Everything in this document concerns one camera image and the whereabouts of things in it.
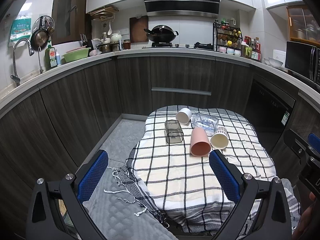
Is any smoky transparent square cup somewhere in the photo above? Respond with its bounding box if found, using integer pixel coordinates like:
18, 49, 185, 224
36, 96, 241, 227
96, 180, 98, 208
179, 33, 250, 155
164, 120, 184, 144

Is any cream striped cup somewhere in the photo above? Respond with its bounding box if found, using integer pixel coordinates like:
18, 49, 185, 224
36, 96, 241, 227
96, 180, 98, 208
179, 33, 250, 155
210, 125, 229, 150

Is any pink plastic cup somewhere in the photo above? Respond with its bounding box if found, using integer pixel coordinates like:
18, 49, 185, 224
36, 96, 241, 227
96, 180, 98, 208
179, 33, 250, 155
190, 127, 212, 157

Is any clear glass cup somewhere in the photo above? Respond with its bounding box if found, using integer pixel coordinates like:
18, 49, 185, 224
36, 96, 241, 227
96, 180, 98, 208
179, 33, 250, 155
191, 113, 219, 134

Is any white round cup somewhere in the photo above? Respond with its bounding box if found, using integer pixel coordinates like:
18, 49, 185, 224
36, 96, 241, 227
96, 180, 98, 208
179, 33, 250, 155
176, 107, 192, 125

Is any person's hand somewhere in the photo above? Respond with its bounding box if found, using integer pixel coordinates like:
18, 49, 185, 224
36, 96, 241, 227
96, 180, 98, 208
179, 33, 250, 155
292, 192, 319, 239

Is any black dishwasher front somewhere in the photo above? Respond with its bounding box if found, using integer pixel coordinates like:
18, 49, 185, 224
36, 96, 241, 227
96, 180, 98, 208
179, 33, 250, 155
244, 78, 296, 153

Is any grey quilted floor mat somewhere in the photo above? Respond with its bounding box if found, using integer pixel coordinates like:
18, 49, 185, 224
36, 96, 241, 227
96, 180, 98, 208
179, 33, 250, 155
82, 166, 178, 240

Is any white bowl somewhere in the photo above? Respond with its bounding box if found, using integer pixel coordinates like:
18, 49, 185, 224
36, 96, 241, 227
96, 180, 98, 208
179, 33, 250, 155
268, 57, 283, 68

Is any black microwave oven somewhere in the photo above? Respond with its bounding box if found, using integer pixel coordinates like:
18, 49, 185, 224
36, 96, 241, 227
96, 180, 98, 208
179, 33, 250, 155
284, 41, 319, 85

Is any black white checkered cloth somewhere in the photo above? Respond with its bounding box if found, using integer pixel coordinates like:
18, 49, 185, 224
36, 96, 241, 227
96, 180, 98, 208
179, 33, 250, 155
125, 105, 302, 237

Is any red label sauce bottle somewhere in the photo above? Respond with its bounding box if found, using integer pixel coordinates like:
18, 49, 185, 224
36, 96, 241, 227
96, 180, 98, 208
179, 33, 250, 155
251, 37, 261, 62

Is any black spice rack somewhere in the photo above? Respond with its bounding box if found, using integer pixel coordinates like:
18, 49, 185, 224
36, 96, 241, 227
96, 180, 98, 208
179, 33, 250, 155
213, 22, 243, 56

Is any chrome kitchen faucet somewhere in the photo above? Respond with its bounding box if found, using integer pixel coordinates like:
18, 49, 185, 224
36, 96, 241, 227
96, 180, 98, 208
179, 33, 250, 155
10, 37, 35, 87

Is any green dish soap bottle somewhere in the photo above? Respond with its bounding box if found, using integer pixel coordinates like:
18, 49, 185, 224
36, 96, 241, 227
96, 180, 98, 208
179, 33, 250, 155
44, 44, 57, 69

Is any green plastic basin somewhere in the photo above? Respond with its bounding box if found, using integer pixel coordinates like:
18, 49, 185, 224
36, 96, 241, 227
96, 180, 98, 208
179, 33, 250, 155
63, 48, 89, 63

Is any hanging frying pan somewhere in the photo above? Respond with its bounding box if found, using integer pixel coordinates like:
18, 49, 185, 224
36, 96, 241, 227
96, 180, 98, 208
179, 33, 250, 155
30, 29, 49, 51

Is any black wok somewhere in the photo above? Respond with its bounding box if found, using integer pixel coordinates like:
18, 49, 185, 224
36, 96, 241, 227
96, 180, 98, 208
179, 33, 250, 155
144, 25, 179, 43

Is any white teapot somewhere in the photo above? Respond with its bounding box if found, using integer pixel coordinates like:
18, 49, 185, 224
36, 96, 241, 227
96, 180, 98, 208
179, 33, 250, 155
110, 32, 122, 43

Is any brown cutting board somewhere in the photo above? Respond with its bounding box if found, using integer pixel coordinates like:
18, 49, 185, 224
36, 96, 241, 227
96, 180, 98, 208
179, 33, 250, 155
129, 16, 149, 43

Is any metal drawer handle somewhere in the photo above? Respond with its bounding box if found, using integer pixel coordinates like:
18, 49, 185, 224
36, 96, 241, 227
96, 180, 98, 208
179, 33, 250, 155
151, 87, 212, 96

